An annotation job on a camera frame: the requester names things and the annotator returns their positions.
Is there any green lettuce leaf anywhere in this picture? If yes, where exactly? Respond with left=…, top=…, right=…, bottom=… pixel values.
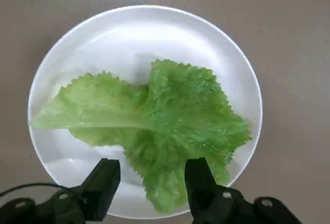
left=29, top=58, right=252, bottom=214

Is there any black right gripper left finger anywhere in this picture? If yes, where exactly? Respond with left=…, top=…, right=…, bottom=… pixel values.
left=0, top=158, right=121, bottom=224

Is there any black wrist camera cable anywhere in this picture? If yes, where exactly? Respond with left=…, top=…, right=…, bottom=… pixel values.
left=0, top=182, right=69, bottom=197

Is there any white round plate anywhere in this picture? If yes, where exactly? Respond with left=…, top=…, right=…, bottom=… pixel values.
left=27, top=5, right=263, bottom=218

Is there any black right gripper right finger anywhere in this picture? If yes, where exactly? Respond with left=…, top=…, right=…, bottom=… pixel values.
left=185, top=157, right=304, bottom=224

